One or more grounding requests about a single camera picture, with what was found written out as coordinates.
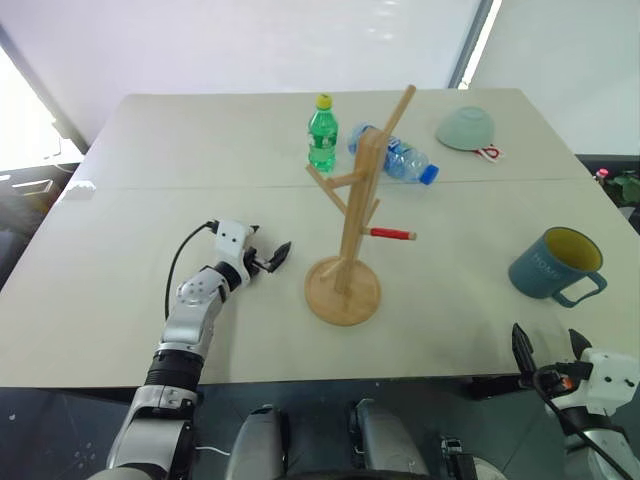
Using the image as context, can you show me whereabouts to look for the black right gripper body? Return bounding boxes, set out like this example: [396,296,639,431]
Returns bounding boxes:
[518,360,594,398]

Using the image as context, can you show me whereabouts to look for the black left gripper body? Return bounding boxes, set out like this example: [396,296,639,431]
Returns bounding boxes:
[244,248,276,275]

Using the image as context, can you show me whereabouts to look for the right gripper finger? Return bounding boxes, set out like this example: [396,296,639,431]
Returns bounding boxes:
[567,327,594,364]
[510,322,537,376]

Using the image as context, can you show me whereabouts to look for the wooden mug tree stand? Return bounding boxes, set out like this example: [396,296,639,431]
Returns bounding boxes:
[304,84,419,328]

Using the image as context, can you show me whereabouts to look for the blue mug yellow inside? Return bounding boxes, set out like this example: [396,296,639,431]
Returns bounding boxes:
[507,226,609,308]

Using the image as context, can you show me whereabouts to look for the green soda bottle yellow cap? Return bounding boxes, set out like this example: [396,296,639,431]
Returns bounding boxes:
[306,92,340,174]

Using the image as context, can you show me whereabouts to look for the red marker pen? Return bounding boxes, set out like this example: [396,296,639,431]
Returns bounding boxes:
[370,227,413,242]

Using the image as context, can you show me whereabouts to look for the black and white foot part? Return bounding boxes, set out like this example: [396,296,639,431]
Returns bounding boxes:
[438,433,502,480]

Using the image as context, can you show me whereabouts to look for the clear water bottle blue cap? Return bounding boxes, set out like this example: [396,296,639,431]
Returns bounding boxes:
[346,121,441,186]

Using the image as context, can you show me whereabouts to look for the grey rounded robot leg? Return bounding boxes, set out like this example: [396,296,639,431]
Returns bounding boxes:
[348,397,432,480]
[228,404,292,480]

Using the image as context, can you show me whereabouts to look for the green potted plant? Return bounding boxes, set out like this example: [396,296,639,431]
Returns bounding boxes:
[594,169,640,207]

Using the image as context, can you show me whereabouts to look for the red and white packet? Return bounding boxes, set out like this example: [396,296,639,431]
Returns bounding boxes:
[471,143,507,166]

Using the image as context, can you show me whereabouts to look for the pale green bowl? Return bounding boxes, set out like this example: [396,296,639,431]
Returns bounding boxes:
[434,105,498,152]

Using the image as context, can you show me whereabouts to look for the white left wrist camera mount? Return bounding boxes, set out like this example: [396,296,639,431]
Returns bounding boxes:
[215,218,259,286]

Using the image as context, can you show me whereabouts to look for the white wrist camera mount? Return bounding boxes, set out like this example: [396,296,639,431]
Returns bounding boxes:
[544,348,640,417]
[215,218,259,286]

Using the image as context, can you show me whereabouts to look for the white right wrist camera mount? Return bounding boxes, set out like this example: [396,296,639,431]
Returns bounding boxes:
[544,348,640,417]

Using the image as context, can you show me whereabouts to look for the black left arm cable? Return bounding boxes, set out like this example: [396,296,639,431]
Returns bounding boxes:
[164,219,221,321]

